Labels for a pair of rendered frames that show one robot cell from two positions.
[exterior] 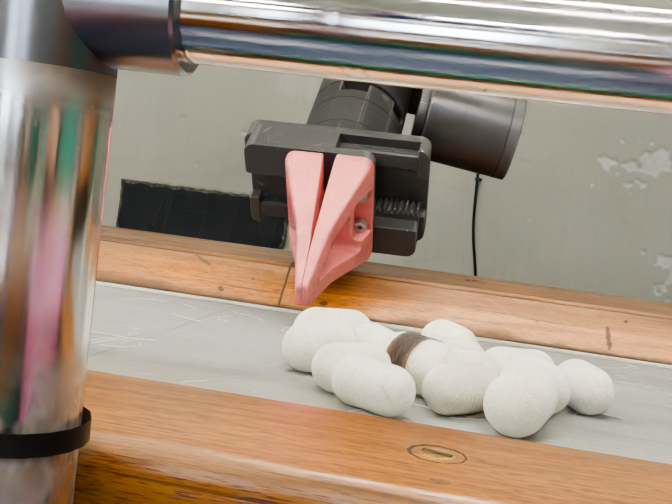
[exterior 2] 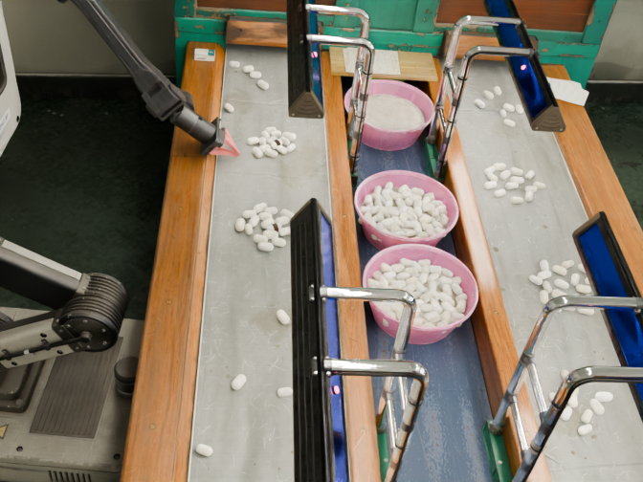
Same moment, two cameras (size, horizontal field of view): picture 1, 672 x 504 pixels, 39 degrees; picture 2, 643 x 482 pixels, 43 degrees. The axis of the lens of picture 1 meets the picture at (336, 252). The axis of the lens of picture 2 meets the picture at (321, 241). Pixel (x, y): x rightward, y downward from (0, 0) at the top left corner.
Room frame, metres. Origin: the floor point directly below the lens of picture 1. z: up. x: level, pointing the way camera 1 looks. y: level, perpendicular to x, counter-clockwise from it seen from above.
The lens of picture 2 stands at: (0.71, 1.71, 2.09)
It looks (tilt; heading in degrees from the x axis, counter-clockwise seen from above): 44 degrees down; 254
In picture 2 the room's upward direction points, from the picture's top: 7 degrees clockwise
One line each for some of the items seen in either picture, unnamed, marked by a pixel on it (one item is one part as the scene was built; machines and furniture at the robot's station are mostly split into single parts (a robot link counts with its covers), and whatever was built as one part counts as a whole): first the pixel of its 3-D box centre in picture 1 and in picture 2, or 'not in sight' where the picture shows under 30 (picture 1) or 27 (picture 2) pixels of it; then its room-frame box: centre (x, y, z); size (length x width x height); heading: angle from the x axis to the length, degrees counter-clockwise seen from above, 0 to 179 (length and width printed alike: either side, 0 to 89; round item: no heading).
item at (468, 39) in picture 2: not in sight; (490, 46); (-0.38, -0.39, 0.83); 0.30 x 0.06 x 0.07; 171
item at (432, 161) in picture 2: not in sight; (476, 105); (-0.17, 0.03, 0.90); 0.20 x 0.19 x 0.45; 81
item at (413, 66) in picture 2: not in sight; (382, 63); (-0.04, -0.39, 0.77); 0.33 x 0.15 x 0.01; 171
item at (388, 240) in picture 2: not in sight; (403, 217); (0.07, 0.26, 0.72); 0.27 x 0.27 x 0.10
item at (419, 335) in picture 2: not in sight; (416, 297); (0.11, 0.53, 0.72); 0.27 x 0.27 x 0.10
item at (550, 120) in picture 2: not in sight; (522, 48); (-0.25, 0.03, 1.08); 0.62 x 0.08 x 0.07; 81
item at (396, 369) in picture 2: not in sight; (353, 405); (0.37, 0.92, 0.90); 0.20 x 0.19 x 0.45; 81
